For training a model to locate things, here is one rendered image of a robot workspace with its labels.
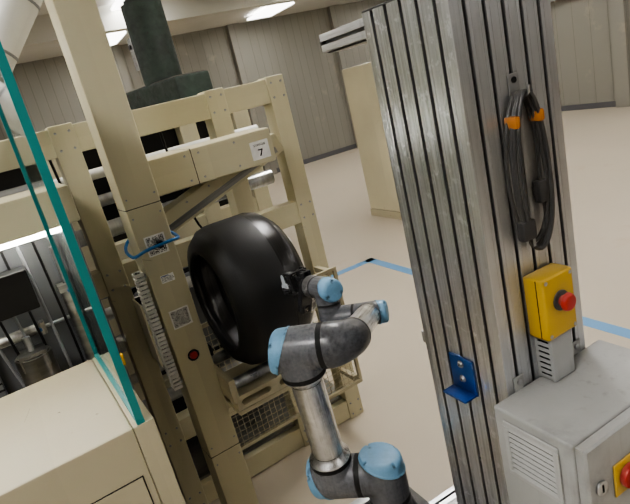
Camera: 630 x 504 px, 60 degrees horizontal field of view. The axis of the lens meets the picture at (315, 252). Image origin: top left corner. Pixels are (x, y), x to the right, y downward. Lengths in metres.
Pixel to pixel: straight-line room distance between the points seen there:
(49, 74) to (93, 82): 11.06
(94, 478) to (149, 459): 0.12
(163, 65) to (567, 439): 4.39
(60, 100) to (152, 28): 8.15
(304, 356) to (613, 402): 0.65
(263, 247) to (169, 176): 0.52
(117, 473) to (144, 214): 0.93
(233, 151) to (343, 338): 1.28
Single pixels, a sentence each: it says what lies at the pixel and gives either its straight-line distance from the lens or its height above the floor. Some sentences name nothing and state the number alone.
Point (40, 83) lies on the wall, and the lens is 13.02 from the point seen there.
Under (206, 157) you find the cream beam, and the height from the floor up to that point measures 1.73.
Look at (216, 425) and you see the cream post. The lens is 2.32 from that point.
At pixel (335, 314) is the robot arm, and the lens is 1.73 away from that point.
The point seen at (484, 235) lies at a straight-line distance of 1.07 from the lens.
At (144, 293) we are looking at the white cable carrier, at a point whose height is 1.35.
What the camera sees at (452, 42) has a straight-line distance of 1.02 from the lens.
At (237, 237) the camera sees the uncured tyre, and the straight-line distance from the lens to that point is 2.06.
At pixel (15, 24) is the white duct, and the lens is 2.28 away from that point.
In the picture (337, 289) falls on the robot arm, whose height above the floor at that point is 1.30.
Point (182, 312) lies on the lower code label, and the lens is 2.11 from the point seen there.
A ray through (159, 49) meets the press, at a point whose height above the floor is 2.47.
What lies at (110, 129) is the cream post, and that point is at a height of 1.93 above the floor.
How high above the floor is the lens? 1.92
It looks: 17 degrees down
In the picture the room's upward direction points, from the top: 14 degrees counter-clockwise
